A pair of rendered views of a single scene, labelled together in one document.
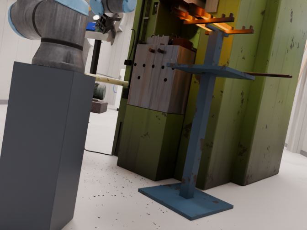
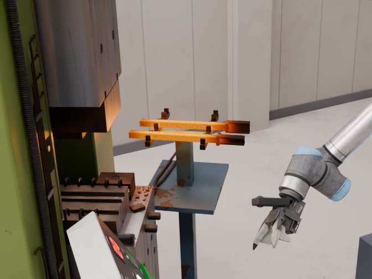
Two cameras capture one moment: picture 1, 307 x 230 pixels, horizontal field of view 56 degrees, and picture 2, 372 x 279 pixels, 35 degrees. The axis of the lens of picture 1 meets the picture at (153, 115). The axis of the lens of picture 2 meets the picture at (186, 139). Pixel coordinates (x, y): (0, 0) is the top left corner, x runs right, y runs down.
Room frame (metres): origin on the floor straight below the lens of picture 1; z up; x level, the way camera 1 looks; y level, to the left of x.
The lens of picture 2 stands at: (2.77, 1.53, 1.91)
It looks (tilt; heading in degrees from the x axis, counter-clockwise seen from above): 24 degrees down; 238
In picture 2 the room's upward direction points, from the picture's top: 2 degrees counter-clockwise
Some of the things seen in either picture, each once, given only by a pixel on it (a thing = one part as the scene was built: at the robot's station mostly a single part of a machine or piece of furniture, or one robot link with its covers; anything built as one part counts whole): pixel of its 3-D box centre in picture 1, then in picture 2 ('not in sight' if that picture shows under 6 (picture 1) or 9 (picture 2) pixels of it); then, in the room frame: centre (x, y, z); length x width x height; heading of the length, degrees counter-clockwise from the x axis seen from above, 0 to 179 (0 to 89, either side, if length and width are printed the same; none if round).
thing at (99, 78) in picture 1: (108, 80); not in sight; (2.24, 0.39, 0.62); 0.44 x 0.05 x 0.05; 141
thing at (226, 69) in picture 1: (209, 71); (185, 185); (1.64, -0.27, 0.76); 0.40 x 0.30 x 0.02; 45
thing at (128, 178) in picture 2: (182, 44); (115, 185); (2.03, -0.11, 0.95); 0.12 x 0.09 x 0.07; 141
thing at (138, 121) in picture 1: (163, 140); not in sight; (2.23, -0.11, 0.23); 0.56 x 0.38 x 0.47; 141
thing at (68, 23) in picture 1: (64, 19); not in sight; (1.08, 0.39, 0.79); 0.17 x 0.15 x 0.18; 59
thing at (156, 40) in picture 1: (173, 47); (58, 209); (2.26, -0.06, 0.96); 0.42 x 0.20 x 0.09; 141
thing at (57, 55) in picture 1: (60, 56); not in sight; (1.08, 0.38, 0.65); 0.19 x 0.19 x 0.10
